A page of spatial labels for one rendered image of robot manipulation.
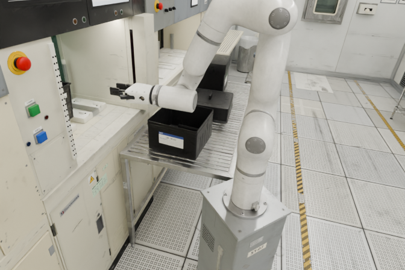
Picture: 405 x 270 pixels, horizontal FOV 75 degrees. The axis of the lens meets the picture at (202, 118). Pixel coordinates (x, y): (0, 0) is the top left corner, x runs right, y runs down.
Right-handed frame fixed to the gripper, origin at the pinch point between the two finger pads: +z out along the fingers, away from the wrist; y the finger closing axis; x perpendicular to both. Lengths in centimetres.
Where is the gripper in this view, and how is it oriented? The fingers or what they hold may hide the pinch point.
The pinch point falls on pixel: (117, 89)
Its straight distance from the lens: 109.4
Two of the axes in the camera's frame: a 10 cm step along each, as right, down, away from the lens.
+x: 0.6, -8.8, -4.8
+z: -9.7, -1.7, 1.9
